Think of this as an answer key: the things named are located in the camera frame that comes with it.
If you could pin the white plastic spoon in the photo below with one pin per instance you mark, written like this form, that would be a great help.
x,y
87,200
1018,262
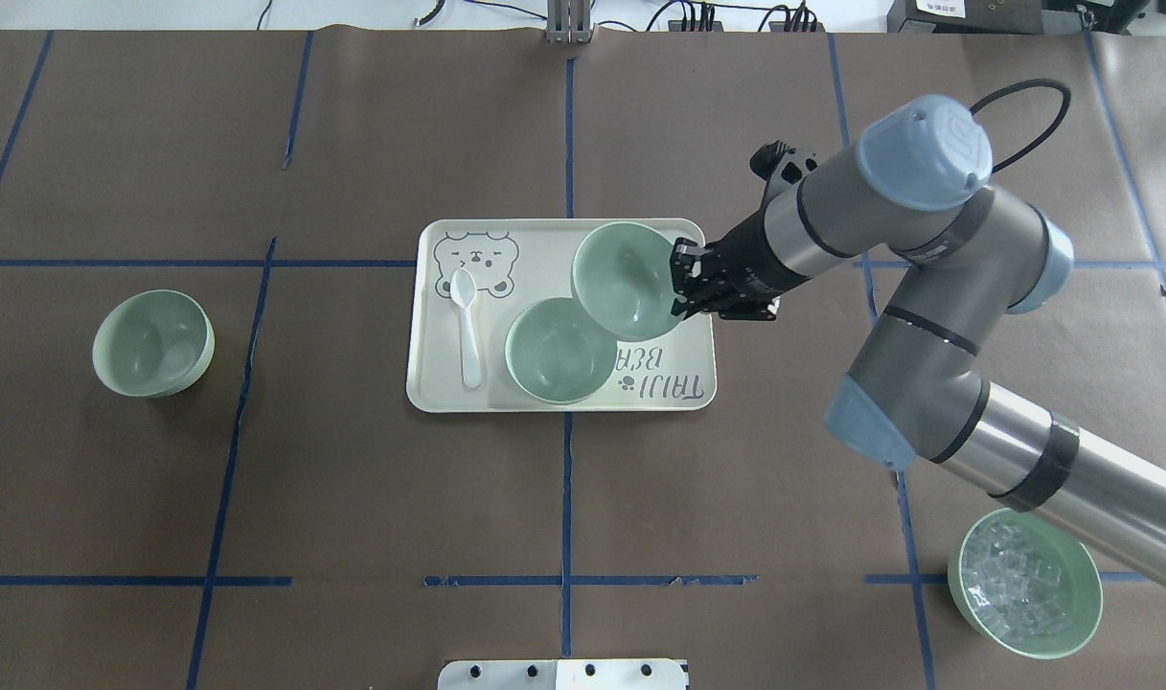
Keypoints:
x,y
463,293

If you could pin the green bowl on tray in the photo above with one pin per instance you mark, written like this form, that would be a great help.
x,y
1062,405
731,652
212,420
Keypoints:
x,y
557,353

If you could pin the white bear tray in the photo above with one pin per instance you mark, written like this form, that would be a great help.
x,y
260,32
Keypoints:
x,y
523,261

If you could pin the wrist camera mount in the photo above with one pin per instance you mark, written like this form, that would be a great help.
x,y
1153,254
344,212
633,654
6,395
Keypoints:
x,y
782,168

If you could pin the aluminium post base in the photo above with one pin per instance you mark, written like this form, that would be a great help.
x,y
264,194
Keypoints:
x,y
569,22

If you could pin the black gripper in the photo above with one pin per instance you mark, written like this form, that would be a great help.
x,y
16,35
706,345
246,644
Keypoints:
x,y
747,256

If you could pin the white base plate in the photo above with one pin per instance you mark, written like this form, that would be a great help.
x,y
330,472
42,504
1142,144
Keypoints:
x,y
566,673

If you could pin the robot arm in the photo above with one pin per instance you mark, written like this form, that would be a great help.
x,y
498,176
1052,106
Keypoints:
x,y
918,182

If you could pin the green bowl with ice cubes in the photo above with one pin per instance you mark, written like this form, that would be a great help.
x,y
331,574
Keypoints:
x,y
1027,586

